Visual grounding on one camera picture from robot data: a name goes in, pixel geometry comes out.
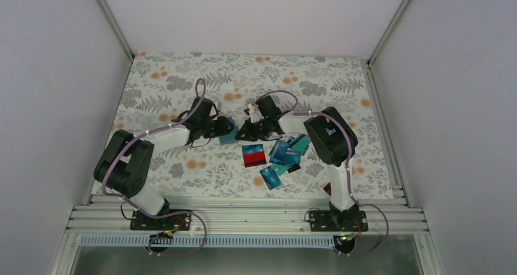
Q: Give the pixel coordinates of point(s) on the grey cable duct front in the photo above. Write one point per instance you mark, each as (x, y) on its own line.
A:
(210, 241)

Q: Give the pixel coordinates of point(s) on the floral patterned table mat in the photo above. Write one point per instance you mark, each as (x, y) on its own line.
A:
(160, 86)

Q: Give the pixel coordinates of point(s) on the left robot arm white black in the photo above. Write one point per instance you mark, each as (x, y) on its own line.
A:
(123, 167)

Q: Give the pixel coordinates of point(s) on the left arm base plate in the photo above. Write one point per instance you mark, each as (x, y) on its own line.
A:
(140, 221)

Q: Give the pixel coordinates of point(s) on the aluminium rail base front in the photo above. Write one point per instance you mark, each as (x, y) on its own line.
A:
(248, 215)

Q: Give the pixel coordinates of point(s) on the blue card middle right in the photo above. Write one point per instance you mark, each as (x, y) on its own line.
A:
(282, 154)

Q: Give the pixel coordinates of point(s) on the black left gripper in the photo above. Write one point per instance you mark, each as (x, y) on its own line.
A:
(222, 127)

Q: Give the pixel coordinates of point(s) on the red card black stripe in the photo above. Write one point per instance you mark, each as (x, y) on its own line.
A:
(328, 189)

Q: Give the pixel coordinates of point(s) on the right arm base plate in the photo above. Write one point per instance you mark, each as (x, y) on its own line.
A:
(326, 221)

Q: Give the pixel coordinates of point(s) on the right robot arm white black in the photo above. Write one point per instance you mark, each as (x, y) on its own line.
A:
(331, 136)

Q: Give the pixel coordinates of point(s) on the teal leather card holder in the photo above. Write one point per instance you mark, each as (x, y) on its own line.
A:
(230, 137)

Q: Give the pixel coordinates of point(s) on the aluminium frame post left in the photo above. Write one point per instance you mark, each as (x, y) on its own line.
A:
(109, 16)

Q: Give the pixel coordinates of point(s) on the aluminium frame post right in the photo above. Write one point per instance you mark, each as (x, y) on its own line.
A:
(392, 25)

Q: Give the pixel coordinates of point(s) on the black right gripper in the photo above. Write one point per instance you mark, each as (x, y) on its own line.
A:
(249, 133)

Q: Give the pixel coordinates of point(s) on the small black card piece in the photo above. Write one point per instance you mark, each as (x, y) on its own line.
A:
(294, 167)

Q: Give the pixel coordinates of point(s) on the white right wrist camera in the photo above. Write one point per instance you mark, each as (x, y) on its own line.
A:
(251, 112)

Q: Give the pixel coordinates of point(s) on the teal card centre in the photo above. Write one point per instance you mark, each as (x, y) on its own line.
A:
(279, 169)

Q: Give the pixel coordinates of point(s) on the teal green card right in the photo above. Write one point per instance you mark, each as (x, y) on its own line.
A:
(299, 144)

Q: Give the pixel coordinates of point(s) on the aluminium frame post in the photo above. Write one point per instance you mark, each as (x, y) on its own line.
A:
(392, 25)
(109, 16)

